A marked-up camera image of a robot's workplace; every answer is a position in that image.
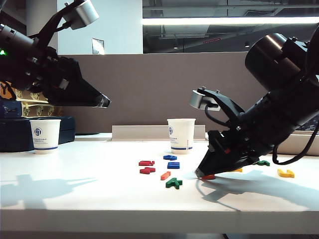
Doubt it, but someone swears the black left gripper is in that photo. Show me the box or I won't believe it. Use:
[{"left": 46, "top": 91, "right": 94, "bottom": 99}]
[{"left": 27, "top": 47, "right": 112, "bottom": 109}]

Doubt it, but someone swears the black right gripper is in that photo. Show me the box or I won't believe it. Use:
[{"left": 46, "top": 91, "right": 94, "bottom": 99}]
[{"left": 195, "top": 112, "right": 277, "bottom": 178}]

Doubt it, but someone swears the white paper cup blue logo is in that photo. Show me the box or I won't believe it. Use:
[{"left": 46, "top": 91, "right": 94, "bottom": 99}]
[
  {"left": 166, "top": 118, "right": 196, "bottom": 155},
  {"left": 29, "top": 119, "right": 62, "bottom": 155}
]

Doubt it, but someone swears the green letter k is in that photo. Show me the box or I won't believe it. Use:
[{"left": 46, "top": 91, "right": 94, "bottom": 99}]
[{"left": 165, "top": 177, "right": 183, "bottom": 190}]

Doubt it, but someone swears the yellow letter f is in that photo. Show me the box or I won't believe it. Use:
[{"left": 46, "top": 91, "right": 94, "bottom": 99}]
[{"left": 277, "top": 169, "right": 295, "bottom": 179}]

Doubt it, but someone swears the yellow and blue puzzle box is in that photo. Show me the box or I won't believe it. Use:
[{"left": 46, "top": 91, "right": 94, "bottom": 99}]
[{"left": 0, "top": 99, "right": 63, "bottom": 119}]

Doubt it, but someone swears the brown fabric desk partition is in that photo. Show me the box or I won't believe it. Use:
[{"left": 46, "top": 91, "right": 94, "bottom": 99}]
[{"left": 56, "top": 52, "right": 270, "bottom": 134}]

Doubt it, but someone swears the beige paper pulp tray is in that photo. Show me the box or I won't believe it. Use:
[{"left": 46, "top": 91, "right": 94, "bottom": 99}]
[{"left": 275, "top": 131, "right": 319, "bottom": 157}]

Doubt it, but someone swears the dark blue plastic case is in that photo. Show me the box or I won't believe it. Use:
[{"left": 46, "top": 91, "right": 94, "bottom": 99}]
[{"left": 0, "top": 116, "right": 76, "bottom": 153}]

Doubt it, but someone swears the white round column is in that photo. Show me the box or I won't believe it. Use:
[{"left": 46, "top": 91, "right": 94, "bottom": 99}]
[{"left": 26, "top": 0, "right": 59, "bottom": 56}]

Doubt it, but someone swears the long ceiling light strip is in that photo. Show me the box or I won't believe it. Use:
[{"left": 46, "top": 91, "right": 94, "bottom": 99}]
[{"left": 142, "top": 16, "right": 319, "bottom": 25}]

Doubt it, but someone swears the black right camera cable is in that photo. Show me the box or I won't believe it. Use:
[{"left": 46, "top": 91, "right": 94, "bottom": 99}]
[{"left": 204, "top": 103, "right": 236, "bottom": 127}]

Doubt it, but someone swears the black camera cable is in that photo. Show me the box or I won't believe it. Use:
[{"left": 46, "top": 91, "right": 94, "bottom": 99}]
[
  {"left": 53, "top": 21, "right": 74, "bottom": 33},
  {"left": 204, "top": 103, "right": 236, "bottom": 127}
]

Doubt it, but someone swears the framed wall sign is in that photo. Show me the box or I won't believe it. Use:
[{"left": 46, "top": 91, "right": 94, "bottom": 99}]
[{"left": 91, "top": 38, "right": 105, "bottom": 55}]

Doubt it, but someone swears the black right camera bracket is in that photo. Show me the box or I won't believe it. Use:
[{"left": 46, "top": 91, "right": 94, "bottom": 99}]
[{"left": 197, "top": 86, "right": 246, "bottom": 130}]

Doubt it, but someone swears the black camera bracket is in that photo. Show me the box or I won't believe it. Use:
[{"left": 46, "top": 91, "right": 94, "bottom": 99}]
[
  {"left": 197, "top": 86, "right": 246, "bottom": 130},
  {"left": 32, "top": 2, "right": 75, "bottom": 54}
]

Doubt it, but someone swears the beige cable tray lid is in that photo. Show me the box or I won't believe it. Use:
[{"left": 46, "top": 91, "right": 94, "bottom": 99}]
[{"left": 111, "top": 125, "right": 206, "bottom": 142}]

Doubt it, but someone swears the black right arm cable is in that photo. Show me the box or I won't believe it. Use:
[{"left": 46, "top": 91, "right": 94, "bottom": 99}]
[{"left": 272, "top": 124, "right": 319, "bottom": 165}]

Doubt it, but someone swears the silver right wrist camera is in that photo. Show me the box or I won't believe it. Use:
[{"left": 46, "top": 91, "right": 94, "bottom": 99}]
[{"left": 188, "top": 89, "right": 209, "bottom": 110}]

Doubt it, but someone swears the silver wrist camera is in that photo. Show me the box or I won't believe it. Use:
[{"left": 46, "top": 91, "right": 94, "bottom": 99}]
[
  {"left": 188, "top": 89, "right": 209, "bottom": 110},
  {"left": 62, "top": 0, "right": 100, "bottom": 30}
]

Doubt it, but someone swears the black left camera cable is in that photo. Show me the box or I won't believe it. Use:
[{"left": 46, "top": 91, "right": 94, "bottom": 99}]
[{"left": 53, "top": 21, "right": 74, "bottom": 33}]

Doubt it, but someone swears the black left camera bracket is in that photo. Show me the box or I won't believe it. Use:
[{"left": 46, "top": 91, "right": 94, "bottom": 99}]
[{"left": 32, "top": 2, "right": 75, "bottom": 54}]

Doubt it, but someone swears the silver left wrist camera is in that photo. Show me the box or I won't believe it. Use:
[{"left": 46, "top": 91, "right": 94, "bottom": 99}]
[{"left": 62, "top": 0, "right": 100, "bottom": 30}]

